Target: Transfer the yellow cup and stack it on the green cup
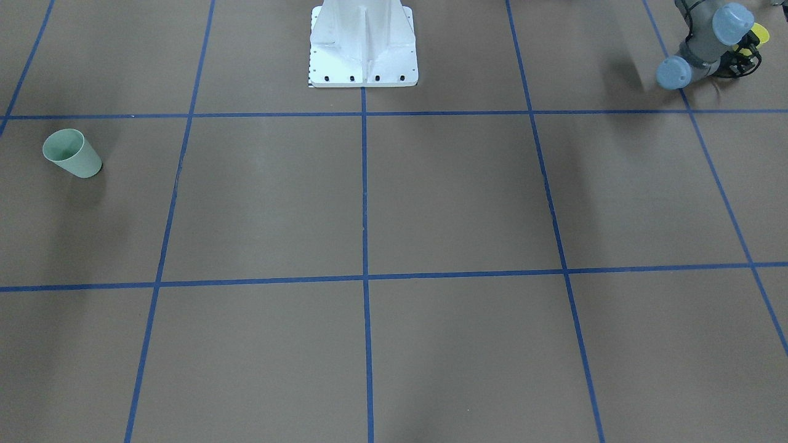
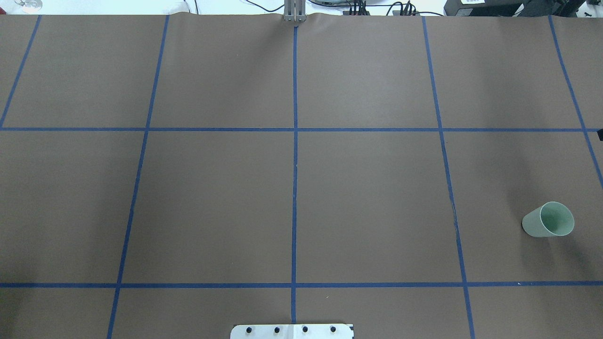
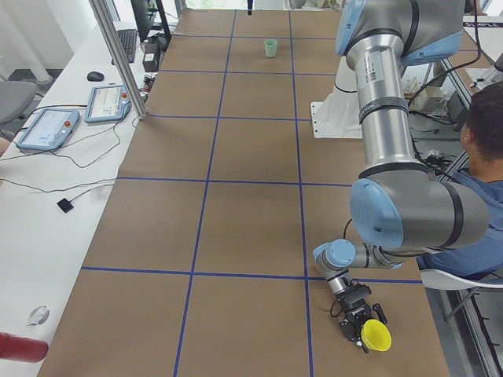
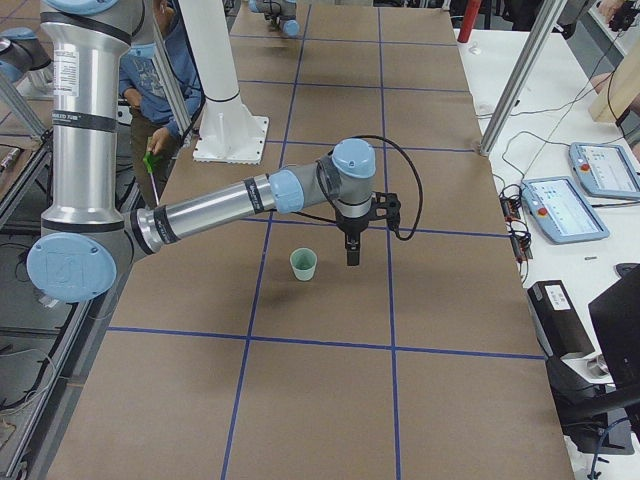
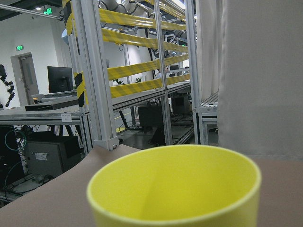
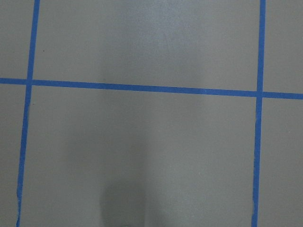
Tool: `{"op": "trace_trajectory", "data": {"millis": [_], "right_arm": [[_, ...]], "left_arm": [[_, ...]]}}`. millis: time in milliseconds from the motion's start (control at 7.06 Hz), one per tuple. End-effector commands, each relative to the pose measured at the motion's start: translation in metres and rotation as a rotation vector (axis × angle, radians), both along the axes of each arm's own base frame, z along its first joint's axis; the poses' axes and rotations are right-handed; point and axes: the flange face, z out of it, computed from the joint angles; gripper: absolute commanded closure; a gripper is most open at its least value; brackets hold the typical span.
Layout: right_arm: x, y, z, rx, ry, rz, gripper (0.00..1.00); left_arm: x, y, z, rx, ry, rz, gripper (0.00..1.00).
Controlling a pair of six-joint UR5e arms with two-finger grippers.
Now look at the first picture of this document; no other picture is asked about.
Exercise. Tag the yellow plastic cup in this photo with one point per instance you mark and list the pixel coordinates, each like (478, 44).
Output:
(753, 40)

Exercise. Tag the green plastic cup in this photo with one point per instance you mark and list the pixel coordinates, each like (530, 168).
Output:
(70, 150)

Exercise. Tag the brown paper table cover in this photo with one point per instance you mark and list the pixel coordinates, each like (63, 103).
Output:
(536, 243)

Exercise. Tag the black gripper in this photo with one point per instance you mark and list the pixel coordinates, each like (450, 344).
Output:
(740, 60)

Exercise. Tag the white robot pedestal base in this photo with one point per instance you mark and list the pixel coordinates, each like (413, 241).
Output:
(356, 44)

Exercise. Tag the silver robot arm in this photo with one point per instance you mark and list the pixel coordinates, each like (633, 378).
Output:
(723, 41)

